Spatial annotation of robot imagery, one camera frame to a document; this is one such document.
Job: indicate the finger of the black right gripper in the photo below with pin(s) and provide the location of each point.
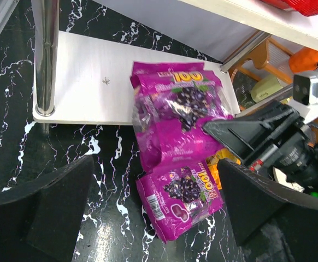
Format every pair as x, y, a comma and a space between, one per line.
249, 136

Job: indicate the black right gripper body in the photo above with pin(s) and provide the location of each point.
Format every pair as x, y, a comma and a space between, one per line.
291, 155

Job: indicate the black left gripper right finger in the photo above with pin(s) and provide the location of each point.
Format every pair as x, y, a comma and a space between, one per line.
270, 222

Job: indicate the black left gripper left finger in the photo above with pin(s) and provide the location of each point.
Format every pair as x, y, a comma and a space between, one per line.
40, 219

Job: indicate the purple candy bag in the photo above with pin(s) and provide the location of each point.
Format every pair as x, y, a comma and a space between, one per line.
172, 103
178, 199

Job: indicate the large red candy bag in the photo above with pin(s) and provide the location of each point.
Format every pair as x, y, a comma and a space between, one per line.
305, 7

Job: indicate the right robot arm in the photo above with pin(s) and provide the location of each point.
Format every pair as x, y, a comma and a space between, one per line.
276, 136

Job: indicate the yellow mango candy bag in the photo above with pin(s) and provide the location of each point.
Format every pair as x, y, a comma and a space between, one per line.
213, 161

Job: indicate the white two-tier shelf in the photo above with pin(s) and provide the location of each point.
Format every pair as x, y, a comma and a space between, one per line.
85, 80

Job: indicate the wooden cup rack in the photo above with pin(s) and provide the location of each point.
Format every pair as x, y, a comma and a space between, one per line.
269, 58

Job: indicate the green mug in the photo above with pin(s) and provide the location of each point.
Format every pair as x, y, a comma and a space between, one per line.
266, 87

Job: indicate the orange mug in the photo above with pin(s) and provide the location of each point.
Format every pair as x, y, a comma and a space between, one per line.
304, 59

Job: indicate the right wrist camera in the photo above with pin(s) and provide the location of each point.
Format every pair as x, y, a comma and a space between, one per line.
305, 95

